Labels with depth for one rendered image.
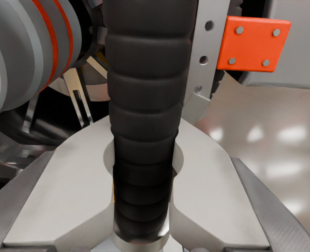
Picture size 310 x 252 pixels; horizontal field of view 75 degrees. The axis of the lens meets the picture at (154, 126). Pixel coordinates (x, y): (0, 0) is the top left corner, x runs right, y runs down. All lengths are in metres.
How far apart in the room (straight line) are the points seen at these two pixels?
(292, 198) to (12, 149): 1.36
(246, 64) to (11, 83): 0.29
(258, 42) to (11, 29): 0.29
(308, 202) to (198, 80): 1.25
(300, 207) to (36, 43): 1.38
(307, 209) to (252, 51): 1.19
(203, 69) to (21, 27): 0.22
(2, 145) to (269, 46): 0.51
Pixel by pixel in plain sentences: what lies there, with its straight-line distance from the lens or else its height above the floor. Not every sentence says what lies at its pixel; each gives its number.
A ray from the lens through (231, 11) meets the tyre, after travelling 0.40.
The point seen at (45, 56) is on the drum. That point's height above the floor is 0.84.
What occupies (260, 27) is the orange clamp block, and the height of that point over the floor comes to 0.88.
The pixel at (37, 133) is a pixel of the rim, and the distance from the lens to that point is 0.53.
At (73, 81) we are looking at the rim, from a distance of 0.45.
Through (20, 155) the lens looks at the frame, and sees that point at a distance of 0.50.
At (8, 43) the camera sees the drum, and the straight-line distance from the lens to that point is 0.20.
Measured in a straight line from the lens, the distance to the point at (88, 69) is 0.59.
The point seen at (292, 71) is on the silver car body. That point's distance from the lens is 0.56.
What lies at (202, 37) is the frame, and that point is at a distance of 0.31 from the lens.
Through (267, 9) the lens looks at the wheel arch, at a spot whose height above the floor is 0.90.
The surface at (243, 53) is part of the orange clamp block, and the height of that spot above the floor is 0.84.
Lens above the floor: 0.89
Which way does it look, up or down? 30 degrees down
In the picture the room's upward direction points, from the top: 4 degrees clockwise
